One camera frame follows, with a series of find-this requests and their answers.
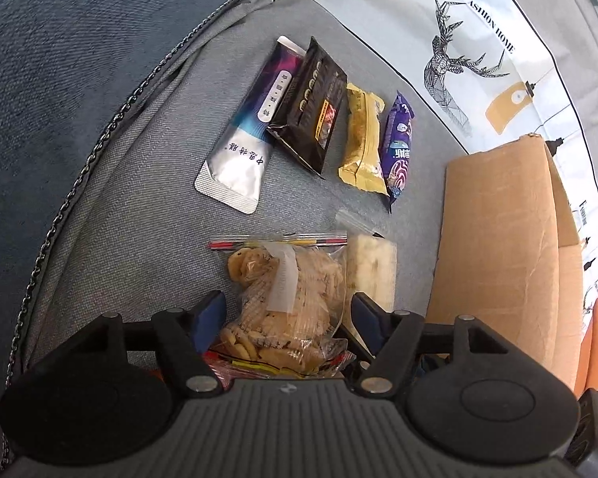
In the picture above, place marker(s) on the long silver and purple packet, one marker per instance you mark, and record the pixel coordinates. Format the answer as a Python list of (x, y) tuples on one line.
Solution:
[(239, 159)]

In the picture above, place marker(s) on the cardboard box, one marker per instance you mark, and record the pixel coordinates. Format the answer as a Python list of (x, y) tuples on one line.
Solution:
[(493, 234)]

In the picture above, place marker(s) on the black snack packet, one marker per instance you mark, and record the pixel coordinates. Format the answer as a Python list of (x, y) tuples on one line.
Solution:
[(306, 109)]

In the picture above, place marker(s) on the deer print cloth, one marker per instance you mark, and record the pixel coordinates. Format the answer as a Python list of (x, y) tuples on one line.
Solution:
[(403, 10)]

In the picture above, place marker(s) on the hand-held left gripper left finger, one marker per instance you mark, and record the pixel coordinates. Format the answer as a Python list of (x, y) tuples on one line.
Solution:
[(212, 309)]

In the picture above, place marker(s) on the clear zip bag of cookies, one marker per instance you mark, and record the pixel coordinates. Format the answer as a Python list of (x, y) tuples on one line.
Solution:
[(279, 298)]

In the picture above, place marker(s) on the clear bag with white wafer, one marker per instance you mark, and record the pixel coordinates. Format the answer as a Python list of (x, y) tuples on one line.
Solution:
[(373, 269)]

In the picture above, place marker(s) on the purple snack packet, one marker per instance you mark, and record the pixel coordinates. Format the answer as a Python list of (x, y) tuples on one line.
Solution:
[(398, 159)]

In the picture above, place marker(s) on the blue fabric cushion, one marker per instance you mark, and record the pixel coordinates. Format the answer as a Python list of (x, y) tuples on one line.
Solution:
[(55, 84)]

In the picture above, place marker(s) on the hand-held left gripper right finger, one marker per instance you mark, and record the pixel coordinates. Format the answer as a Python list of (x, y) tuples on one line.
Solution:
[(365, 312)]

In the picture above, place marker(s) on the golden yellow snack packet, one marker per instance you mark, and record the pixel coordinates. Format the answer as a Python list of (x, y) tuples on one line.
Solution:
[(361, 149)]

